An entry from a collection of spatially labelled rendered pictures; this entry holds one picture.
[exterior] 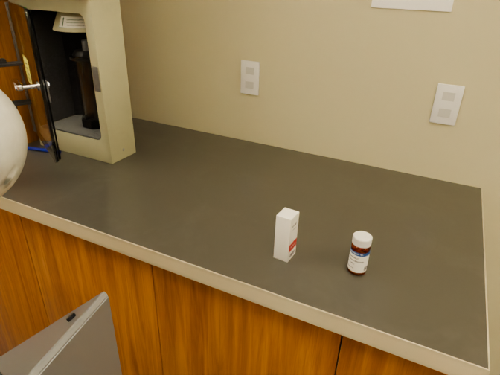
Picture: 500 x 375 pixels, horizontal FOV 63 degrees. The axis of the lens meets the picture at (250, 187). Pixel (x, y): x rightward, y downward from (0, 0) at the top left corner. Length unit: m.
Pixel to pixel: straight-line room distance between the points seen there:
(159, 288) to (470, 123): 0.97
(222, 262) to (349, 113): 0.71
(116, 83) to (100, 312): 0.98
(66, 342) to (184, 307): 0.66
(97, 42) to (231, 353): 0.88
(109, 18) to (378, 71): 0.79
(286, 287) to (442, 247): 0.39
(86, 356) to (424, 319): 0.59
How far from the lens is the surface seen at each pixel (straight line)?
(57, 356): 0.36
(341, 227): 1.00
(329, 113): 1.38
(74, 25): 1.32
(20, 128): 0.41
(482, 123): 1.33
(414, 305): 0.83
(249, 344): 0.96
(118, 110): 1.32
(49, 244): 1.24
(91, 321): 0.38
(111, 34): 1.28
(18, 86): 1.22
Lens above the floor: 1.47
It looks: 27 degrees down
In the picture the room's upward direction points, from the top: 2 degrees clockwise
